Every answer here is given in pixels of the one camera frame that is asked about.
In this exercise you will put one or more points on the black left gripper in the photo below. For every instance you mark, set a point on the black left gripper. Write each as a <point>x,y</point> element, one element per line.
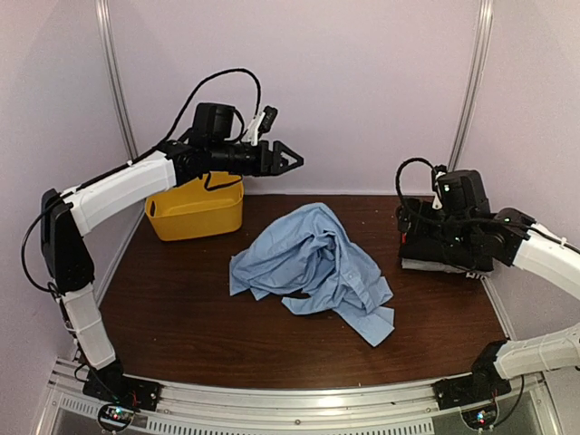
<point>274,168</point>

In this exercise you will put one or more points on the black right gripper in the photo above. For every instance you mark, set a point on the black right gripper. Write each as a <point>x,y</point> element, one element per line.
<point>420,227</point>

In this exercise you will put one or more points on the black shirt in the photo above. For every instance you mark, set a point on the black shirt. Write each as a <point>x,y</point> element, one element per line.
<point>456,252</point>

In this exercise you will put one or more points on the grey shirt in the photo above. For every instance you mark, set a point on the grey shirt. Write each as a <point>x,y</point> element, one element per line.
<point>428,266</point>

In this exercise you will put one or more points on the light blue long sleeve shirt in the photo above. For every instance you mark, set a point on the light blue long sleeve shirt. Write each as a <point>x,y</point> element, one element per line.
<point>307,258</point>

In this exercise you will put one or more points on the yellow plastic basket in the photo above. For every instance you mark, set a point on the yellow plastic basket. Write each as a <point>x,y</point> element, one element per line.
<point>204,207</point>

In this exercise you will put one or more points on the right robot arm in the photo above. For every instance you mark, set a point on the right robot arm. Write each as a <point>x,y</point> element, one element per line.
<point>456,232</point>

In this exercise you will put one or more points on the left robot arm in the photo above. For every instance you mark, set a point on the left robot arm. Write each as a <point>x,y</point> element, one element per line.
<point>68,216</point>

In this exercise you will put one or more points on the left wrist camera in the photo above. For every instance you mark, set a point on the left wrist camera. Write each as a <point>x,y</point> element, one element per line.
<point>261,124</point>

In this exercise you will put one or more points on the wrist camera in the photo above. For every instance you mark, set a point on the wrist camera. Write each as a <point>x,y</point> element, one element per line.
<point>261,124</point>
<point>441,190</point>

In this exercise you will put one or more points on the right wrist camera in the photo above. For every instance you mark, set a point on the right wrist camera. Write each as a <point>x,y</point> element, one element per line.
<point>441,190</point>

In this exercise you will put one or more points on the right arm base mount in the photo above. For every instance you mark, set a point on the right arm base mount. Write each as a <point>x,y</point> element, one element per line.
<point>468,389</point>

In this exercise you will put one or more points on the right aluminium frame post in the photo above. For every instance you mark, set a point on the right aluminium frame post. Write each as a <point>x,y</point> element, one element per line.
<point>477,67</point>

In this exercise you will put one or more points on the aluminium frame post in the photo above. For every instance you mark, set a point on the aluminium frame post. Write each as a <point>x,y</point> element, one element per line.
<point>477,67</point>
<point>103,16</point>

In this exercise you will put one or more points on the aluminium front rail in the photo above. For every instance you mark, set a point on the aluminium front rail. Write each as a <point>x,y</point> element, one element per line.
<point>404,408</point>

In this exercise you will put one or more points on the left aluminium frame post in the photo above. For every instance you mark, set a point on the left aluminium frame post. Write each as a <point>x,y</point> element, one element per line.
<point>103,16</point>

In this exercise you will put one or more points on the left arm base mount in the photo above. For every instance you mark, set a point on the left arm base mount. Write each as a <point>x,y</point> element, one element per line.
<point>127,391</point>

